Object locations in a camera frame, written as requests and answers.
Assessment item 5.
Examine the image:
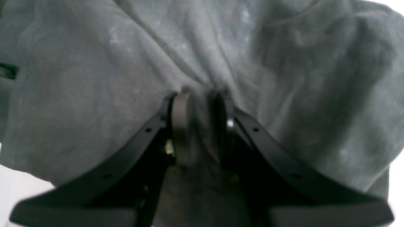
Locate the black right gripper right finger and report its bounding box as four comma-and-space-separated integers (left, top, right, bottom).
213, 92, 395, 227

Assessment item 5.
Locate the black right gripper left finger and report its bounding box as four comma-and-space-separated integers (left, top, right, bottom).
9, 91, 191, 227

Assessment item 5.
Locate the dark grey t-shirt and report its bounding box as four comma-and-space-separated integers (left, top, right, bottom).
1, 0, 403, 227

